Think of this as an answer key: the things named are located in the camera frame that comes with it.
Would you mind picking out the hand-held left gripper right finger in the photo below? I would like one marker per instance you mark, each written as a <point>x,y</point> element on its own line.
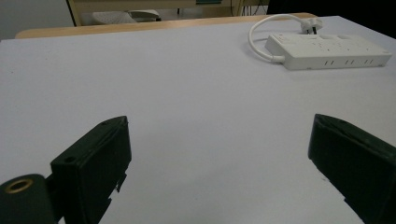
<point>358,161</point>

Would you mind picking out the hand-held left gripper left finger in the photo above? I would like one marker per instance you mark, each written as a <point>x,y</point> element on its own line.
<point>93,165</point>

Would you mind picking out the white power strip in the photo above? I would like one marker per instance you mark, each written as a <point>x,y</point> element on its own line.
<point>327,51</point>

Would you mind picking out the white power plug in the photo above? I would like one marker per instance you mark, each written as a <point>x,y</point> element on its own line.
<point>311,25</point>

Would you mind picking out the grey office chair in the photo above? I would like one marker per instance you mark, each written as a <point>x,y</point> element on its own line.
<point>124,16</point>

